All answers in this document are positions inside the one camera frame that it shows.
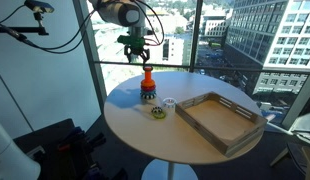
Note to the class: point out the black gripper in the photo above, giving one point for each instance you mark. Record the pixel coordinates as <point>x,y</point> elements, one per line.
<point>136,50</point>

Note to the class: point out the white rounded robot base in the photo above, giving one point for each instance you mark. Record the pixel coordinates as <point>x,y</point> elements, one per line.
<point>11,160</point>

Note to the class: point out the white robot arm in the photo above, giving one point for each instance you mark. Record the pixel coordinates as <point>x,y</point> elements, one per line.
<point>118,11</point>

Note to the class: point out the black window railing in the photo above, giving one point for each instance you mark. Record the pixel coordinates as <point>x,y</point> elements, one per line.
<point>228,69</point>

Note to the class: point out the wooden slatted tray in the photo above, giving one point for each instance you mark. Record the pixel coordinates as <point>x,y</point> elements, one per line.
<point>221,123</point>

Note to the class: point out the black and blue clamp pile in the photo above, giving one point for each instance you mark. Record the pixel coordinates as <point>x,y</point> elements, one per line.
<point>71,153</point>

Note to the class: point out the dark office chair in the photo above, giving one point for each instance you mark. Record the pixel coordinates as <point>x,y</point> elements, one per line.
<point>298,143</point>

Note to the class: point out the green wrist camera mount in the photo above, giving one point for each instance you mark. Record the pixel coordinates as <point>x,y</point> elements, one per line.
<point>131,40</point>

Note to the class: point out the orange stacking toy post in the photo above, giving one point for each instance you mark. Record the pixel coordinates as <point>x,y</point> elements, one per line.
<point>148,76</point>

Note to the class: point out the black camera on stand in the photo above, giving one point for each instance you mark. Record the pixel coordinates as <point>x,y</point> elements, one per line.
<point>40,6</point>

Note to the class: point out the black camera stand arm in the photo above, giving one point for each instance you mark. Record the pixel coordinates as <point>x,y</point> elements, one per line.
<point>21,30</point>

